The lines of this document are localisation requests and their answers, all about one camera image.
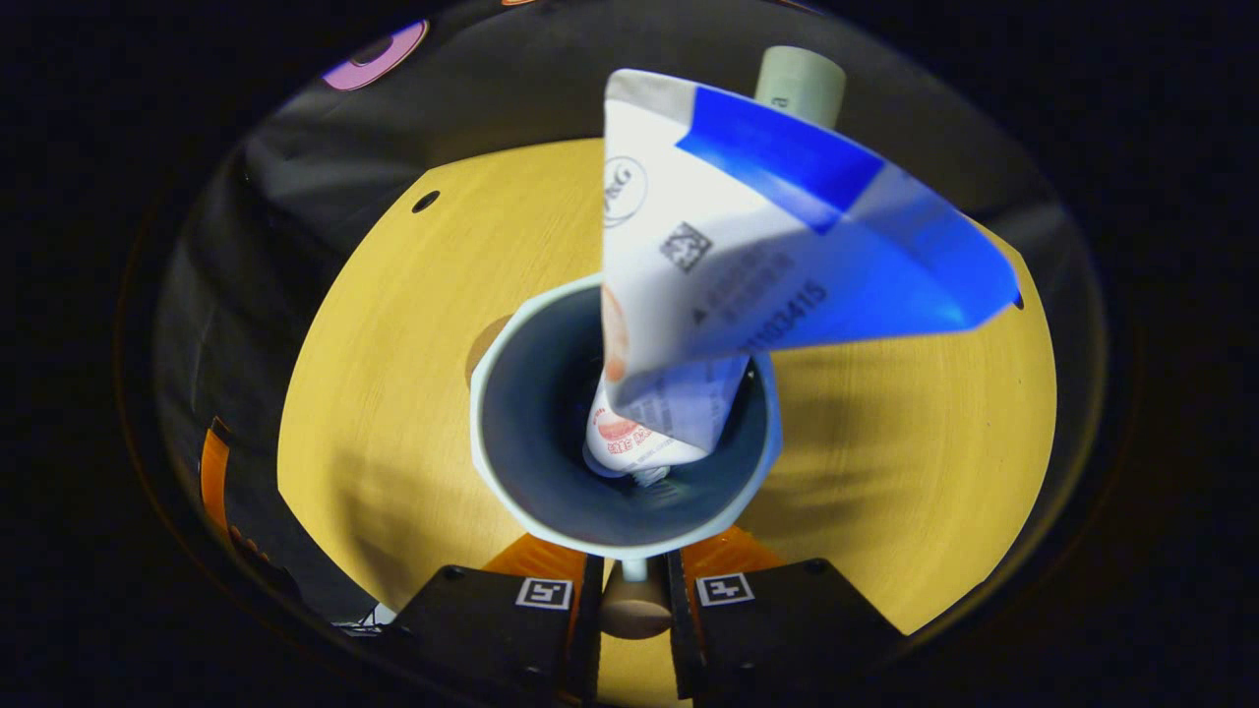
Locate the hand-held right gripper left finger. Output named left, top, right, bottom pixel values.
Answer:
left=389, top=534, right=604, bottom=704

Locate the white blue toothpaste tube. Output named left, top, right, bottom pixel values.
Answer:
left=584, top=69, right=1022, bottom=480

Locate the light blue cup wooden handle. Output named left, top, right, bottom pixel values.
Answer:
left=469, top=273, right=784, bottom=640

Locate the black backdrop cloth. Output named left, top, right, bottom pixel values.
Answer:
left=152, top=0, right=1108, bottom=630

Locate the round wooden coaster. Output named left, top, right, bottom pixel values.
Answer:
left=464, top=315, right=514, bottom=390

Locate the pale green toothbrush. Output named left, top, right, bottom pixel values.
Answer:
left=753, top=45, right=848, bottom=130

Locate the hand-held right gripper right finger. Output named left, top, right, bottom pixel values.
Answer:
left=669, top=526, right=906, bottom=704

